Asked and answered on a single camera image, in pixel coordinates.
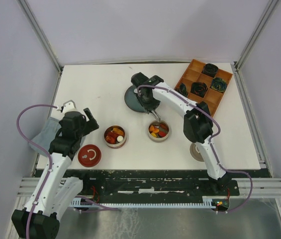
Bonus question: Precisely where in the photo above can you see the metal tongs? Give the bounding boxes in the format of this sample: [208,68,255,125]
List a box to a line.
[150,110,161,122]

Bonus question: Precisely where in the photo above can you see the blue ceramic food plate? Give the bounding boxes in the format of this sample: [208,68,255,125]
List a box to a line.
[124,86,146,113]

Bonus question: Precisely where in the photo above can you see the red pepper piece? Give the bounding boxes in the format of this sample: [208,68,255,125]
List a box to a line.
[105,131,119,144]

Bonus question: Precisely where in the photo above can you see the fried chicken piece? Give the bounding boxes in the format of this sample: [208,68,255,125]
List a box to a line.
[112,127,125,136]

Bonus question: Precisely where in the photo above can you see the red steel lunch bowl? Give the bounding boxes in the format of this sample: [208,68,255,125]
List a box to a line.
[103,125,127,149]

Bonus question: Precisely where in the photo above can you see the beige lunch box bowl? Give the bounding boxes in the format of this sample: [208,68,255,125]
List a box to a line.
[147,120,171,142]

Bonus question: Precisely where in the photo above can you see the white rice ball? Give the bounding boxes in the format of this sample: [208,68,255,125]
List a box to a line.
[117,135,124,142]

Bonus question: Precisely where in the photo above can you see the red black sushi piece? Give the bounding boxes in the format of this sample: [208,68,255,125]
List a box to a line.
[158,131,167,138]

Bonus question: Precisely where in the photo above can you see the wooden compartment tray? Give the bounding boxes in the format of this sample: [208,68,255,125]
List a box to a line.
[175,59,233,116]

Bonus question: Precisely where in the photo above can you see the beige lunch box lid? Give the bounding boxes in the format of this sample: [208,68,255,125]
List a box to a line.
[189,143,204,162]

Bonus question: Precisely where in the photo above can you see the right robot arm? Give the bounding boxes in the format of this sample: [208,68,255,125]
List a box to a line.
[131,72,231,195]

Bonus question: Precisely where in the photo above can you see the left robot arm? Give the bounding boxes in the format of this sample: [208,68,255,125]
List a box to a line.
[11,106,99,239]

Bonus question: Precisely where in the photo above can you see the red lunch box lid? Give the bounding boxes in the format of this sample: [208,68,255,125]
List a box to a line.
[78,144,101,168]

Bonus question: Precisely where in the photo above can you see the blue rolled napkin left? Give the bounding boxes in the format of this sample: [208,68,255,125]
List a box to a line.
[178,83,188,98]

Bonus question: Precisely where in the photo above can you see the light blue cloth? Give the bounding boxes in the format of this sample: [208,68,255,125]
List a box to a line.
[32,117,63,154]

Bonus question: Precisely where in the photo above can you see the orange black rolled napkin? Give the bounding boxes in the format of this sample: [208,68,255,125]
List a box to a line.
[190,82,208,98]

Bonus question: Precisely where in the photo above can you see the dark rolled napkin top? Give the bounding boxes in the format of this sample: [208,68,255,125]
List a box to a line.
[202,63,218,77]

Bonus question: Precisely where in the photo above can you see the green rolled napkin right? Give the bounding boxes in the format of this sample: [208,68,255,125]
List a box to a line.
[210,77,227,93]

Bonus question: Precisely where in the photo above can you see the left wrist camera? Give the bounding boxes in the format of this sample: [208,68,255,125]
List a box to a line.
[56,100,78,116]

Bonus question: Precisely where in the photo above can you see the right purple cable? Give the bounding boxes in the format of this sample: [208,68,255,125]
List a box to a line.
[136,84,253,214]

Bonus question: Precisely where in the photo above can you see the purple cable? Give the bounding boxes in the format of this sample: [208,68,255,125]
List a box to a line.
[136,84,253,214]
[16,103,61,239]

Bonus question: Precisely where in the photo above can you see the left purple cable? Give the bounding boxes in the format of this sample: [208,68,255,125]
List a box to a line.
[16,103,61,239]

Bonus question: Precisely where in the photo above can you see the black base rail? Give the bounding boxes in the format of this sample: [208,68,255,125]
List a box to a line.
[63,170,240,202]

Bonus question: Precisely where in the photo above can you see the left aluminium frame post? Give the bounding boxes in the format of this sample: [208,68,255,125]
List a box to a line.
[17,0,63,72]

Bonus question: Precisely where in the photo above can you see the aluminium frame post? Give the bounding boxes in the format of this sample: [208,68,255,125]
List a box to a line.
[17,0,63,72]
[234,0,280,71]

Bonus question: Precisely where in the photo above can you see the white cable duct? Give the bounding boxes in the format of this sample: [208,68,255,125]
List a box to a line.
[73,196,220,208]

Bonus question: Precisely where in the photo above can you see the right aluminium frame post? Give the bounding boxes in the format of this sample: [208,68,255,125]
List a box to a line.
[234,0,280,71]

